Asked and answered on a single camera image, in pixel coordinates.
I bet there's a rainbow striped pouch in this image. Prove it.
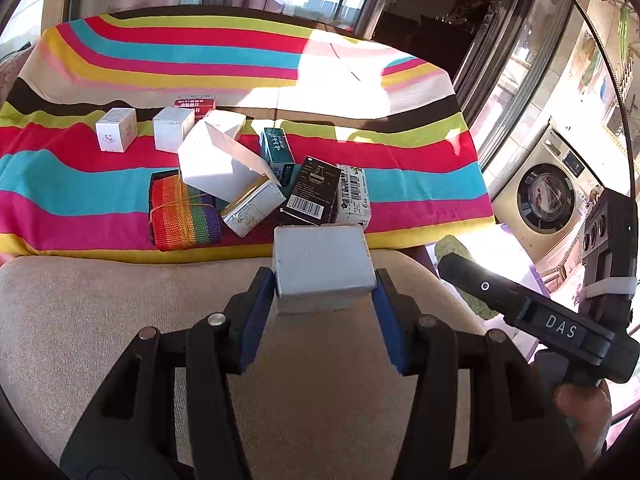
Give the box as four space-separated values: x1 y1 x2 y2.
148 170 223 252

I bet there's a teal box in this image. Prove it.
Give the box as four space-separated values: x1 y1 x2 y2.
259 127 296 187

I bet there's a colourful striped cloth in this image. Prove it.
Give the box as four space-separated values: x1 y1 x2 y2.
0 14 496 264

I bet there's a flat white box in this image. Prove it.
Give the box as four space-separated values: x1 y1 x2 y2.
202 109 247 140

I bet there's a plain white cube box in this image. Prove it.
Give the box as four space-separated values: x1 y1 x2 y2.
152 106 196 154

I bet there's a large white open box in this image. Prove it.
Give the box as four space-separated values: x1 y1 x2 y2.
177 121 281 201

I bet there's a grey box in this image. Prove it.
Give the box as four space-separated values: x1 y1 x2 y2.
272 224 377 315

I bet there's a white black-print box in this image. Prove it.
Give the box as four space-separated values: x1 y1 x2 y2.
333 163 374 231

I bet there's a white gold-trimmed box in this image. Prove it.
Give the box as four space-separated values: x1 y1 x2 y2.
220 174 287 238

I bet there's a washing machine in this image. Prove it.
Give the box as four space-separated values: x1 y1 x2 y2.
492 119 603 264

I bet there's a black cable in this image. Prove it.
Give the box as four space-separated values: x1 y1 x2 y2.
541 0 638 196

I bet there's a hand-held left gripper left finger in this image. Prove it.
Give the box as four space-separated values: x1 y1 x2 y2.
59 266 276 480

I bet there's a person's right hand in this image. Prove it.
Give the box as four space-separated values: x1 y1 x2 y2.
554 379 613 466

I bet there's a black barcode box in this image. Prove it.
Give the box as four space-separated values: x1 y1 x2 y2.
278 155 342 227

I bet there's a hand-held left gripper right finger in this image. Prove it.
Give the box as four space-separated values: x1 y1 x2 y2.
371 268 585 480

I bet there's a white box with symbol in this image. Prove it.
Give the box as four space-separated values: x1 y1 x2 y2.
95 107 138 153

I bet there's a beige cushion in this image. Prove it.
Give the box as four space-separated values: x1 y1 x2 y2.
0 248 488 478

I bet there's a red and white box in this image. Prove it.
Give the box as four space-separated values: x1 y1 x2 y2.
173 95 217 111

